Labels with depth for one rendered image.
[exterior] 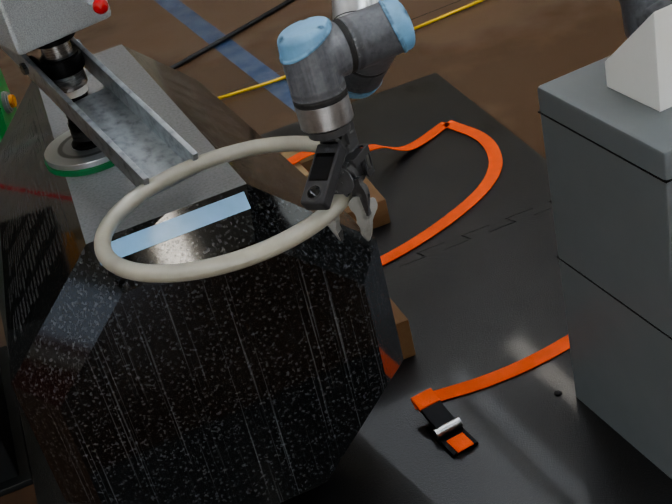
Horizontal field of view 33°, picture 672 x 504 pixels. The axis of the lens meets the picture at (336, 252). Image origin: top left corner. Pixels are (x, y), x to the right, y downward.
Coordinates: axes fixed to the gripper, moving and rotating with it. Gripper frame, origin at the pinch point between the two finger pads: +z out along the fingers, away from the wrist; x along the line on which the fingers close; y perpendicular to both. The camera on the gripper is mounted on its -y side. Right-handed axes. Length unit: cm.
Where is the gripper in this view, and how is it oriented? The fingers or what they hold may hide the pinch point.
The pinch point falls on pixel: (351, 236)
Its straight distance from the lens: 195.4
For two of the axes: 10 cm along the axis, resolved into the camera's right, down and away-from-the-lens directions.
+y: 4.1, -5.3, 7.4
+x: -8.8, -0.1, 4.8
